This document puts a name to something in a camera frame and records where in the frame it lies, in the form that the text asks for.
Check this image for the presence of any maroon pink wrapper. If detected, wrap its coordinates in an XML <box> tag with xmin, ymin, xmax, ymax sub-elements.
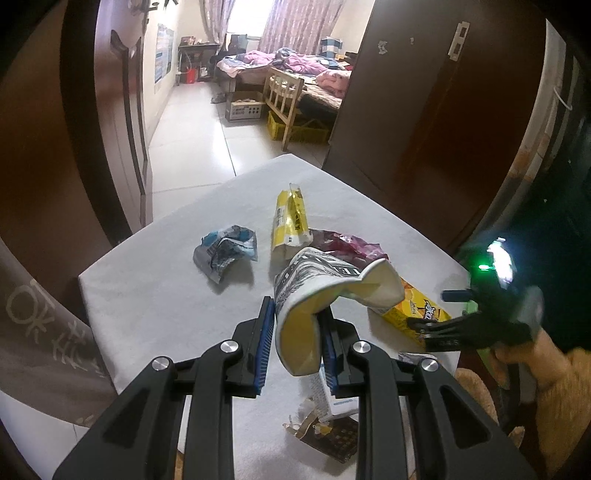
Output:
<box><xmin>310</xmin><ymin>228</ymin><xmax>390</xmax><ymax>269</ymax></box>

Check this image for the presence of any person's right forearm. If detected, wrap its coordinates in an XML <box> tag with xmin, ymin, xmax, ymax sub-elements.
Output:
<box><xmin>536</xmin><ymin>346</ymin><xmax>591</xmax><ymax>478</ymax></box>

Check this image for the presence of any purple blanket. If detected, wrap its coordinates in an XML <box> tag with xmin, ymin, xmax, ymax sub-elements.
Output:
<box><xmin>240</xmin><ymin>47</ymin><xmax>329</xmax><ymax>75</ymax></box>

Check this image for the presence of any yellow snack bag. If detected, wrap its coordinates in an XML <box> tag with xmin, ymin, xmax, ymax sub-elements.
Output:
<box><xmin>270</xmin><ymin>184</ymin><xmax>314</xmax><ymax>261</ymax></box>

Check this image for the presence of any dark wooden desk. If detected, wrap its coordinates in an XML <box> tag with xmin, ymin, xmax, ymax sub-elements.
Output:
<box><xmin>178</xmin><ymin>41</ymin><xmax>222</xmax><ymax>82</ymax></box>

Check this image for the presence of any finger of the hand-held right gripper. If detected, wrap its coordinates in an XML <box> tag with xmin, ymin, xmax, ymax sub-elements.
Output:
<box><xmin>441</xmin><ymin>288</ymin><xmax>477</xmax><ymax>304</ymax></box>
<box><xmin>406</xmin><ymin>314</ymin><xmax>491</xmax><ymax>352</ymax></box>

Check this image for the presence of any yellow orange snack box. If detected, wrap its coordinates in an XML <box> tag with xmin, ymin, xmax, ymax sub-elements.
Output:
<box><xmin>368</xmin><ymin>276</ymin><xmax>453</xmax><ymax>349</ymax></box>

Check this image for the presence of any pink window curtain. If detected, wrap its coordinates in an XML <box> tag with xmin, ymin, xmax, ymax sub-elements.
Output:
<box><xmin>259</xmin><ymin>0</ymin><xmax>345</xmax><ymax>54</ymax></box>
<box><xmin>198</xmin><ymin>0</ymin><xmax>232</xmax><ymax>40</ymax></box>

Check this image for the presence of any white wall hook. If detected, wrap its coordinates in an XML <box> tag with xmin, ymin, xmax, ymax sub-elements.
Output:
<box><xmin>551</xmin><ymin>83</ymin><xmax>574</xmax><ymax>111</ymax></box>

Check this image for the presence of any grey blue crumpled wrapper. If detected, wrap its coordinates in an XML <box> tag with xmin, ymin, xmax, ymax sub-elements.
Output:
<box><xmin>193</xmin><ymin>225</ymin><xmax>258</xmax><ymax>284</ymax></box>

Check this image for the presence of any brown wooden door panel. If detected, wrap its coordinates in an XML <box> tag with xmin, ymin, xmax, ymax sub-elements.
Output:
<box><xmin>322</xmin><ymin>0</ymin><xmax>548</xmax><ymax>254</ymax></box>

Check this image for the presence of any white carton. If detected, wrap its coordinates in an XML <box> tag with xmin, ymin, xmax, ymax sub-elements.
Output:
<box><xmin>318</xmin><ymin>369</ymin><xmax>361</xmax><ymax>423</ymax></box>

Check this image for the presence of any white door frame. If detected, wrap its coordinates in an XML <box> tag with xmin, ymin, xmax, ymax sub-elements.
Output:
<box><xmin>489</xmin><ymin>18</ymin><xmax>587</xmax><ymax>217</ymax></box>

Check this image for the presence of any blue wall poster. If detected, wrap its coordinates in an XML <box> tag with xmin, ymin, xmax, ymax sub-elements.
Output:
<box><xmin>154</xmin><ymin>24</ymin><xmax>174</xmax><ymax>84</ymax></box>

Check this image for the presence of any cardboard box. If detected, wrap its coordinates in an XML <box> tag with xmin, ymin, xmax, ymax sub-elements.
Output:
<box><xmin>225</xmin><ymin>91</ymin><xmax>265</xmax><ymax>122</ymax></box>

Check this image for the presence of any brown printed wrapper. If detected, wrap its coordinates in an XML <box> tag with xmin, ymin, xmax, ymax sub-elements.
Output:
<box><xmin>283</xmin><ymin>399</ymin><xmax>360</xmax><ymax>463</ymax></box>

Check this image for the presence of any person's right hand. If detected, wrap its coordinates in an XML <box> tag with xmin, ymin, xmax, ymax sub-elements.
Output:
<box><xmin>490</xmin><ymin>333</ymin><xmax>561</xmax><ymax>393</ymax></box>

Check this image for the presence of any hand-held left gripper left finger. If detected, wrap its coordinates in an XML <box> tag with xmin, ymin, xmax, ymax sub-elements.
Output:
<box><xmin>52</xmin><ymin>295</ymin><xmax>276</xmax><ymax>480</ymax></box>

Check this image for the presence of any tan fuzzy clothing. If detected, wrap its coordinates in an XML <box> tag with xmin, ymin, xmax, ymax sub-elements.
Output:
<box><xmin>455</xmin><ymin>369</ymin><xmax>527</xmax><ymax>455</ymax></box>

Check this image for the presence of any yellow plastic crate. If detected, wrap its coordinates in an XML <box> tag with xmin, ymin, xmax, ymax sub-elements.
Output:
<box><xmin>268</xmin><ymin>111</ymin><xmax>331</xmax><ymax>143</ymax></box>

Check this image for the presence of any light wooden chair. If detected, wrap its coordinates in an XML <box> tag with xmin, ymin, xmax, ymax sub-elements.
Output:
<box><xmin>263</xmin><ymin>66</ymin><xmax>306</xmax><ymax>151</ymax></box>

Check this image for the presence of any white strike plate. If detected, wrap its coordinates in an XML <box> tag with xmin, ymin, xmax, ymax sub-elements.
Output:
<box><xmin>447</xmin><ymin>21</ymin><xmax>468</xmax><ymax>61</ymax></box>

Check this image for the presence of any patterned crushed paper cup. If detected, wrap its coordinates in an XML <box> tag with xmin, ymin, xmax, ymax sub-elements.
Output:
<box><xmin>273</xmin><ymin>247</ymin><xmax>404</xmax><ymax>377</ymax></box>

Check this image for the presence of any bed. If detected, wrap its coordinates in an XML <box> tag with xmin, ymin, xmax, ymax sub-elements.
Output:
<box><xmin>217</xmin><ymin>47</ymin><xmax>354</xmax><ymax>123</ymax></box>

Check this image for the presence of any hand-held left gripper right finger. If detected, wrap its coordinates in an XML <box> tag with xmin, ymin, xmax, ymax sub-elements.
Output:
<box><xmin>318</xmin><ymin>307</ymin><xmax>539</xmax><ymax>480</ymax></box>

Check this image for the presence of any pink blanket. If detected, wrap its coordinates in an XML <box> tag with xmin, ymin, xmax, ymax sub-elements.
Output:
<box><xmin>316</xmin><ymin>69</ymin><xmax>350</xmax><ymax>98</ymax></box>

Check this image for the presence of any brown wooden door with handle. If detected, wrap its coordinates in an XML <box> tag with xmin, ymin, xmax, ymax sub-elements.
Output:
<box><xmin>95</xmin><ymin>0</ymin><xmax>154</xmax><ymax>232</ymax></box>

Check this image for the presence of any window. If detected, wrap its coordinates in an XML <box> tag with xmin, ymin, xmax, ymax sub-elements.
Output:
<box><xmin>226</xmin><ymin>0</ymin><xmax>274</xmax><ymax>36</ymax></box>

